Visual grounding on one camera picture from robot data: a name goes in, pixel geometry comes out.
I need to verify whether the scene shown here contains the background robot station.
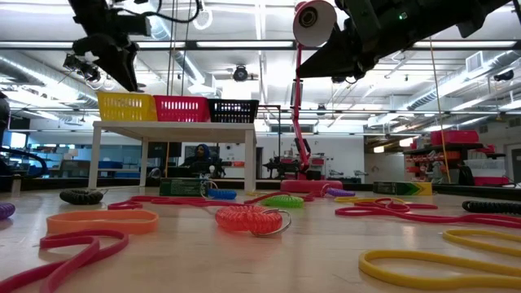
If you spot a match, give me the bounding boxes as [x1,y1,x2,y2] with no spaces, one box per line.
[262,138,326,181]

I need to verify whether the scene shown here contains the yellow green crayon box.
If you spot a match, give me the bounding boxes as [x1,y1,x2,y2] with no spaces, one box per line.
[372,181,434,197]
[158,177,211,198]

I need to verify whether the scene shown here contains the orange rubber band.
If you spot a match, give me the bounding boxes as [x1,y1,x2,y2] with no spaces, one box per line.
[46,208,160,236]

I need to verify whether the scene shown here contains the orange coil wrist keychain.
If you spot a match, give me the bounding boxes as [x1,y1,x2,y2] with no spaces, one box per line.
[214,203,293,239]

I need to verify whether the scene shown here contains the white storage bins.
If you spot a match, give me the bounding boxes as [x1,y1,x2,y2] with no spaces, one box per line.
[463,158,506,178]

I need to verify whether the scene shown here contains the black coil wrist keychain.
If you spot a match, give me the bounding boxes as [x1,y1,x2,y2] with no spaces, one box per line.
[59,187,110,206]
[462,199,521,216]

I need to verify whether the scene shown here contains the ceiling air vent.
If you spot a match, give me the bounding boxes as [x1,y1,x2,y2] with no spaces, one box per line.
[465,50,486,73]

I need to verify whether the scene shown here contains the yellow hanging cable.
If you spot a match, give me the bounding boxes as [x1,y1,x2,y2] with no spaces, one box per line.
[429,48,453,184]

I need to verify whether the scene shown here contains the blue coil wrist keychain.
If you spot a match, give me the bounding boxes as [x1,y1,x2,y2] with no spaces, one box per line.
[199,180,238,201]

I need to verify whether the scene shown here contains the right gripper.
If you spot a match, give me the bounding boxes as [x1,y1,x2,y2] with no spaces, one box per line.
[299,0,424,80]

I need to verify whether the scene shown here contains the red plastic basket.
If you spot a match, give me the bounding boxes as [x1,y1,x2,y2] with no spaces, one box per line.
[152,94,212,123]

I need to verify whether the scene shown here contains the red rubber band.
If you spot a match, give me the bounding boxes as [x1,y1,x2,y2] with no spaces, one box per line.
[107,195,208,211]
[303,190,327,203]
[334,205,521,230]
[0,228,130,293]
[243,190,286,206]
[195,198,247,208]
[352,196,440,214]

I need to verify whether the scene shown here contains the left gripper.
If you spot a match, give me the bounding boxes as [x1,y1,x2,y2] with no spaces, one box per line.
[72,11,139,91]

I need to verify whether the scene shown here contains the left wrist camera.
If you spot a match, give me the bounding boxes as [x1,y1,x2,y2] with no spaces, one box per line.
[117,15,152,37]

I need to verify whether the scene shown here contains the green coil wrist keychain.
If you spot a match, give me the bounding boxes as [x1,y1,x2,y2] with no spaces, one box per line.
[260,194,306,209]

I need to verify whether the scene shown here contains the black ceiling fixture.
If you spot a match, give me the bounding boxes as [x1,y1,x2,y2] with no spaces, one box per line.
[493,68,516,82]

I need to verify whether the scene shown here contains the person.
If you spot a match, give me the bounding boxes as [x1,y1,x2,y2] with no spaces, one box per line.
[180,142,224,179]

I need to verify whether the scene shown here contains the blue storage shelving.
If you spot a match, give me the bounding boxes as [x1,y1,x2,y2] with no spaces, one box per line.
[7,140,97,180]

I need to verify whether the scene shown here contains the black ceiling dome camera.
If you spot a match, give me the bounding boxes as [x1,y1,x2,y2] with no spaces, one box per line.
[232,64,250,83]

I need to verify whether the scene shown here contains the black plastic basket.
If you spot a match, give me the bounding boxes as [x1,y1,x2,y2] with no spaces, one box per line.
[207,98,261,124]

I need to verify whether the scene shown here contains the black background monitor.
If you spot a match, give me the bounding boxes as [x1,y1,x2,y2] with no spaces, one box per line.
[146,141,182,160]

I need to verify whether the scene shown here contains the white perforated metal riser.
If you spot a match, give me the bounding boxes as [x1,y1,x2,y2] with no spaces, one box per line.
[88,120,258,194]

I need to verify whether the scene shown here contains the red desk lamp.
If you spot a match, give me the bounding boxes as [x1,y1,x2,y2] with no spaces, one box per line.
[280,0,345,195]

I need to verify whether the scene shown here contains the red storage bin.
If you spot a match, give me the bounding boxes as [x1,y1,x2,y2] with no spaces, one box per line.
[430,129,480,147]
[474,176,510,187]

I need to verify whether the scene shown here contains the white ring light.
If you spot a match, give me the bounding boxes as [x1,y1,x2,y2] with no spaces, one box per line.
[191,7,214,32]

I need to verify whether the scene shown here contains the yellow plastic basket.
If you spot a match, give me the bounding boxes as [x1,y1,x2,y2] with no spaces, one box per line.
[96,91,159,122]

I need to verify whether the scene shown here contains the black storage rack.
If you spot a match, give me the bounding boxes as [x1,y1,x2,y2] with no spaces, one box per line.
[402,142,510,188]

